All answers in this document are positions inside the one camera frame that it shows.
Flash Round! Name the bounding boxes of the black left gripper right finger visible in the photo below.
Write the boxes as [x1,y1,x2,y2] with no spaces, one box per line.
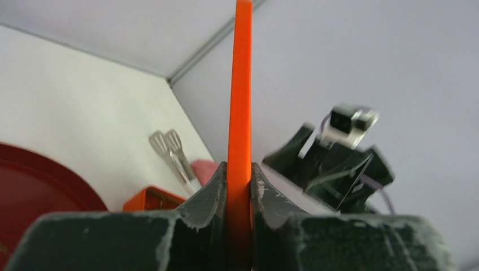
[251,164,456,270]

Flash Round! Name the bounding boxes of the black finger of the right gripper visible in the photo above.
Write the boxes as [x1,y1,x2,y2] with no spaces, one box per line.
[262,123,315,178]

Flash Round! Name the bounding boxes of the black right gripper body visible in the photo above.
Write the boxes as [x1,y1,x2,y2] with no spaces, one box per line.
[304,143,395,213]

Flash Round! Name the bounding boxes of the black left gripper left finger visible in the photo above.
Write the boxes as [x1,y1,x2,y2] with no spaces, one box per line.
[6,163,227,270]

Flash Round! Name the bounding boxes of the orange box lid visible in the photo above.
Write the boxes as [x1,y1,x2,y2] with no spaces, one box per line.
[226,1,253,270]

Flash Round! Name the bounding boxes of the orange chocolate box with dividers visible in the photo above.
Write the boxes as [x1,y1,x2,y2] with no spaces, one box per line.
[123,186,186,212]

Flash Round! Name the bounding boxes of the metal tongs with white handle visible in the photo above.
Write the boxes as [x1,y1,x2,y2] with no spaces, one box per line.
[148,129,202,195]

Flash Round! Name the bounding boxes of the round red lacquer tray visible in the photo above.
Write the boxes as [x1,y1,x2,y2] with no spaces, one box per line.
[1,143,107,268]

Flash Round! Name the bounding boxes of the pink cloth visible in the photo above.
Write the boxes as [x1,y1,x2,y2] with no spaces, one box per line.
[191,159,219,186]

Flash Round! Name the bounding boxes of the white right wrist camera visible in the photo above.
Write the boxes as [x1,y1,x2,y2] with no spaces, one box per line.
[317,103,380,149]

